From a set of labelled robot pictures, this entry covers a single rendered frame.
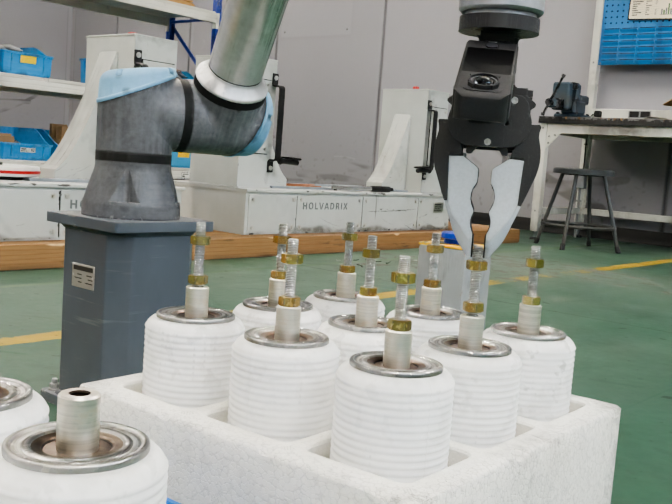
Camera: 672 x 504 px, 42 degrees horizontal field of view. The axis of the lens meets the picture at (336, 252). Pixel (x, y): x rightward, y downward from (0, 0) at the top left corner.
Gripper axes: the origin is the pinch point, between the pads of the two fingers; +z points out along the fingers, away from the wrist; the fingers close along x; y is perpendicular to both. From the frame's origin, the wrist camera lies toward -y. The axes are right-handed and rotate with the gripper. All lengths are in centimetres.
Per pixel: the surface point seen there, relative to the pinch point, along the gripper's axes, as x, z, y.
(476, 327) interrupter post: -0.5, 7.5, -0.5
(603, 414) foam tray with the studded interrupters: -13.5, 16.8, 10.2
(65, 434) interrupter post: 19.1, 8.4, -38.1
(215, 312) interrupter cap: 25.0, 9.4, 2.9
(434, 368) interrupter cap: 2.3, 9.3, -10.3
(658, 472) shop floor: -27, 35, 50
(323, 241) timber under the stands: 74, 31, 288
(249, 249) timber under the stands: 95, 32, 250
